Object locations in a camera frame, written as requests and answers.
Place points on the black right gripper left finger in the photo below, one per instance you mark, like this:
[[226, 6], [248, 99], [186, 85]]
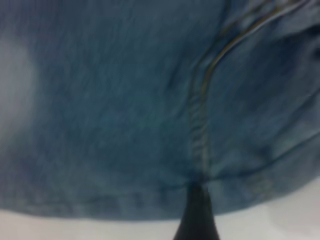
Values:
[[193, 220]]

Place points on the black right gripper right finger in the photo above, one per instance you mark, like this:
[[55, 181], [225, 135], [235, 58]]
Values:
[[210, 225]]

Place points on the blue denim pants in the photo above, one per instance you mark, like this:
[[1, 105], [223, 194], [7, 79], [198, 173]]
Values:
[[100, 100]]

